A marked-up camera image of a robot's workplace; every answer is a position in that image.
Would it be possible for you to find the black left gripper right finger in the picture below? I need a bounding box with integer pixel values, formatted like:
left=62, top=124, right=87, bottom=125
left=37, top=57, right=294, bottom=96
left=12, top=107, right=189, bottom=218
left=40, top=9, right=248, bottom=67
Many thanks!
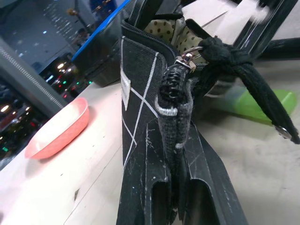
left=180, top=121, right=249, bottom=225

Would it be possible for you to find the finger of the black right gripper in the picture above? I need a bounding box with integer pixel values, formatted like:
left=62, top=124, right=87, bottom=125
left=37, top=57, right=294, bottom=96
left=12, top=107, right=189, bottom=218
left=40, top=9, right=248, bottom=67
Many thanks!
left=130, top=0, right=184, bottom=22
left=204, top=0, right=292, bottom=98

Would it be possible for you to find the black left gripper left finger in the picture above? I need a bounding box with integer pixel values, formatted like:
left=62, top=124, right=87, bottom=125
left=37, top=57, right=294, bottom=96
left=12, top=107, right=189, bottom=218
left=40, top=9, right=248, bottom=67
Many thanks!
left=116, top=117, right=174, bottom=225

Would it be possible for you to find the black grid pouch with strap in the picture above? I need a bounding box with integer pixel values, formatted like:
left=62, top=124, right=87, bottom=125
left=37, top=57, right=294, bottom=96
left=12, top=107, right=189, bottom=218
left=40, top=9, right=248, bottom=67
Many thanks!
left=120, top=13, right=300, bottom=225

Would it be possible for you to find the green plastic tray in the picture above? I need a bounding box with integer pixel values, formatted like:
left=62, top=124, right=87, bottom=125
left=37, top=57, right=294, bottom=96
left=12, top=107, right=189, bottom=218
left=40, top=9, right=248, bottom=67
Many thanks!
left=220, top=89, right=297, bottom=125

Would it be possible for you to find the black bin with blue rim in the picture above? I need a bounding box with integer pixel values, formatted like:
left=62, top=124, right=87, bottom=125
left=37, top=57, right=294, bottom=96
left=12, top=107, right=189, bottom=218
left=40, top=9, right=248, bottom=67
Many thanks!
left=70, top=0, right=132, bottom=88

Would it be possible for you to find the pink plastic tray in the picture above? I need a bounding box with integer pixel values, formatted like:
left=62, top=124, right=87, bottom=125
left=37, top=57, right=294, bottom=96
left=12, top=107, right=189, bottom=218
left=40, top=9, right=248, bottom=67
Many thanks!
left=24, top=97, right=90, bottom=160

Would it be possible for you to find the grey striped beam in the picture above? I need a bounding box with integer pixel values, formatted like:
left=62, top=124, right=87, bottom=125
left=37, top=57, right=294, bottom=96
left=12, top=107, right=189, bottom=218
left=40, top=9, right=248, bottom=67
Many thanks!
left=0, top=38, right=69, bottom=117

